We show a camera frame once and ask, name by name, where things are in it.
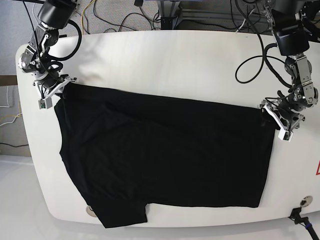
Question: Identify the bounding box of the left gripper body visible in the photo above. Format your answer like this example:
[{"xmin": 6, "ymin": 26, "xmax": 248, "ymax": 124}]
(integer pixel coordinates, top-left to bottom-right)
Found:
[{"xmin": 276, "ymin": 98, "xmax": 304, "ymax": 123}]

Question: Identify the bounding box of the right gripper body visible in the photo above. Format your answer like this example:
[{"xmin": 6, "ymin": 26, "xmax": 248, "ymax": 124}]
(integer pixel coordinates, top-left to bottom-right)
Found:
[{"xmin": 37, "ymin": 76, "xmax": 64, "ymax": 94}]

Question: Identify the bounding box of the black T-shirt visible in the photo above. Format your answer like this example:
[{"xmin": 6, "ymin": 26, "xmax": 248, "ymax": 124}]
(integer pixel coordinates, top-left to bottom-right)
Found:
[{"xmin": 54, "ymin": 83, "xmax": 277, "ymax": 228}]

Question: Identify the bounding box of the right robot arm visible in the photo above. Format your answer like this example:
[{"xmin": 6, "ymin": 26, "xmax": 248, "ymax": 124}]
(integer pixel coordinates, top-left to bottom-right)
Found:
[{"xmin": 18, "ymin": 0, "xmax": 82, "ymax": 100}]

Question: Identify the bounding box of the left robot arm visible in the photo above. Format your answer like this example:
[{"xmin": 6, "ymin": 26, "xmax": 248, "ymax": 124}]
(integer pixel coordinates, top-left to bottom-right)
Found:
[{"xmin": 261, "ymin": 0, "xmax": 320, "ymax": 131}]

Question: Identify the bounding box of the red warning sticker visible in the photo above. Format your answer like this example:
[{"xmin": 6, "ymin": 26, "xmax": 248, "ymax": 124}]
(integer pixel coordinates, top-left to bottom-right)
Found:
[{"xmin": 315, "ymin": 161, "xmax": 320, "ymax": 176}]

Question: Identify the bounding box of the round metal table grommet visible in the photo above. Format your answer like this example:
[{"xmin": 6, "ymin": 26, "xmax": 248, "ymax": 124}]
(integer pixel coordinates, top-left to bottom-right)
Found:
[{"xmin": 300, "ymin": 195, "xmax": 313, "ymax": 208}]

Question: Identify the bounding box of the yellow cable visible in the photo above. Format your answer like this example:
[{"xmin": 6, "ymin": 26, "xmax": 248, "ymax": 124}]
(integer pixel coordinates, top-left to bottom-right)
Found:
[{"xmin": 80, "ymin": 0, "xmax": 97, "ymax": 35}]

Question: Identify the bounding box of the black clamp with cable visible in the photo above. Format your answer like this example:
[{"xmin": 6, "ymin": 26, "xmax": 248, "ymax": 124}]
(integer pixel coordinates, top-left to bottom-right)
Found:
[{"xmin": 288, "ymin": 207, "xmax": 320, "ymax": 240}]

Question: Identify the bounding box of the black frame base post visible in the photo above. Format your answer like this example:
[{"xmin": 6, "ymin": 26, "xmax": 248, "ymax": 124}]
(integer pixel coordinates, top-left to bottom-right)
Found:
[{"xmin": 160, "ymin": 16, "xmax": 183, "ymax": 30}]

